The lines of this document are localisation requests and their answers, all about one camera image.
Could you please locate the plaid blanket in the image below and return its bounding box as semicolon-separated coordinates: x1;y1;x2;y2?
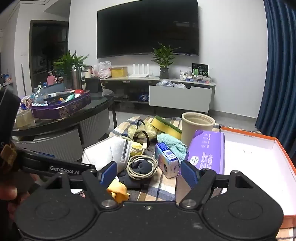
109;115;296;241

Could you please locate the steel thermos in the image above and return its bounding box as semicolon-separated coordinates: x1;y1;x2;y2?
71;67;82;90

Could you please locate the person's left hand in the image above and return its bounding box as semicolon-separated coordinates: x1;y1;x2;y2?
0;185;18;222

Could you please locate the white television cabinet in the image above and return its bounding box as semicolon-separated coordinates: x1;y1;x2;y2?
99;74;216;114

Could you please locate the black wall television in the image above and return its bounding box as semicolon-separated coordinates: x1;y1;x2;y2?
97;0;199;59

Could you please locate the yellow cloth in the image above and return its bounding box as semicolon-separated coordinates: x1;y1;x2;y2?
106;179;130;204

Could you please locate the white pink plastic bag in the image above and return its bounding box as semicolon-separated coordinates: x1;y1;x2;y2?
92;61;112;79

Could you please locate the clear tray of small items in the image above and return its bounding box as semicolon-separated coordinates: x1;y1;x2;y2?
180;70;213;83

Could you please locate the yellow green sponge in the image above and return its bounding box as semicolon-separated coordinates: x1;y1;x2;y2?
151;115;182;141

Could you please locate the purple patterned tray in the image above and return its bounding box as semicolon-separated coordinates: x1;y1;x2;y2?
31;90;91;120

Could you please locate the grey wicker chair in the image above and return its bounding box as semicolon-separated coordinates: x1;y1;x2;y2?
79;108;111;149
11;128;84;163

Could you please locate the translucent plastic box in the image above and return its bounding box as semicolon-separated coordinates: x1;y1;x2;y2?
15;109;35;128

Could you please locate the white cable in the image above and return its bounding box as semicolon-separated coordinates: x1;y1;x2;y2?
127;142;159;180

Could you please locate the white face mask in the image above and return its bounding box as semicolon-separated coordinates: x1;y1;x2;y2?
81;136;133;173

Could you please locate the white router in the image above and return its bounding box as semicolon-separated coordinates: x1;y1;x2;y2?
128;63;149;78

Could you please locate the leafy table plant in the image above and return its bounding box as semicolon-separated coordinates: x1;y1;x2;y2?
53;50;89;84

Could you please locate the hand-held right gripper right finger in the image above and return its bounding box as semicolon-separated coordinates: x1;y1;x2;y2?
175;160;255;209

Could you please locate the purple wipes pack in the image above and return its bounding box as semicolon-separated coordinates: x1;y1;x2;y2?
175;130;225;201

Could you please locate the dark blue cloth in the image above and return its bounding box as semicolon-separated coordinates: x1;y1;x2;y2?
117;160;158;189

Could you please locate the potted plant in dark vase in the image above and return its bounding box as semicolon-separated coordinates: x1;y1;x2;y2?
151;42;181;79

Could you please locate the black hair band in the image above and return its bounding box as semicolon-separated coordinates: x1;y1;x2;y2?
133;119;151;145

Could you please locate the orange white box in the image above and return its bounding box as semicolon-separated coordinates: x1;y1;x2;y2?
217;126;296;230

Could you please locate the beige cup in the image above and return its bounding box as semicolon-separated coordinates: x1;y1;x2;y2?
181;112;216;147

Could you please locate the black stand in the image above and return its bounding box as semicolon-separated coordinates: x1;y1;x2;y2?
84;77;103;93

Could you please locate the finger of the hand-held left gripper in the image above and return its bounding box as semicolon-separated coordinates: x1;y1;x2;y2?
80;162;96;172

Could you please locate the white cabinet drawer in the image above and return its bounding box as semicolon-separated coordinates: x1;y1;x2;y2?
149;85;213;114

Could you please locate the black green box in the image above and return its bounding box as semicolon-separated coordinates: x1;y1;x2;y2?
192;63;209;77

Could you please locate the yellow cardboard box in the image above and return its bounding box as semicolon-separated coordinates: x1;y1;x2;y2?
111;66;128;77

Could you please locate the bluish crumpled plastic bag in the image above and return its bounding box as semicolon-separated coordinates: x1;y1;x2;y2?
156;79;174;87

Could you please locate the round black glass table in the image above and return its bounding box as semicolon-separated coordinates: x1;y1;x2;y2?
10;89;118;137

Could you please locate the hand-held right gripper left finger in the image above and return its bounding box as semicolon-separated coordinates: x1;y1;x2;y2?
43;161;124;209

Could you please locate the dark glass display cabinet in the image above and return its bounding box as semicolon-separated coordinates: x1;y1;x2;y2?
30;20;69;91

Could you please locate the light blue fluffy towel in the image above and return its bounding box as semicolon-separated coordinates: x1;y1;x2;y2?
157;133;188;163

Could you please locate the pile of small packages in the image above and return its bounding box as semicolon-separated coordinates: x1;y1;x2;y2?
32;82;89;107

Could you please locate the blue curtain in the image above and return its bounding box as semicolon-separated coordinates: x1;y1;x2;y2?
255;0;296;163

